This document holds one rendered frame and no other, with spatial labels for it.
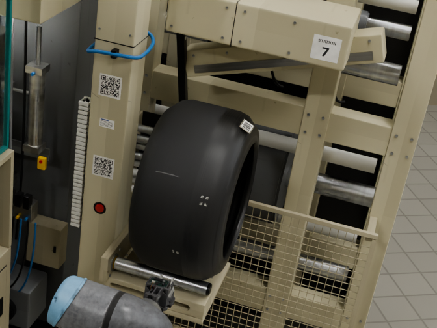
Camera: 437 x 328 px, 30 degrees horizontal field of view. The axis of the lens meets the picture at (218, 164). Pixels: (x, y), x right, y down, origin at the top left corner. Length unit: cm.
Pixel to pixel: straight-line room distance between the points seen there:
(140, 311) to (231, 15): 123
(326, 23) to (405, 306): 225
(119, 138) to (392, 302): 228
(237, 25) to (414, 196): 316
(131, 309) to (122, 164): 103
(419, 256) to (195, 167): 271
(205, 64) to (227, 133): 45
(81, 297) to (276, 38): 124
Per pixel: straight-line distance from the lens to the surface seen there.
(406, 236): 514
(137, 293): 283
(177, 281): 275
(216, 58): 288
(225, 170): 247
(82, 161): 276
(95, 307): 174
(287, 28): 265
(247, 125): 259
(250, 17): 266
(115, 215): 280
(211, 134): 251
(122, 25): 252
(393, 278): 471
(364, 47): 277
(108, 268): 278
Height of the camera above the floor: 253
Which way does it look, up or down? 28 degrees down
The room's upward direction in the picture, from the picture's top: 9 degrees clockwise
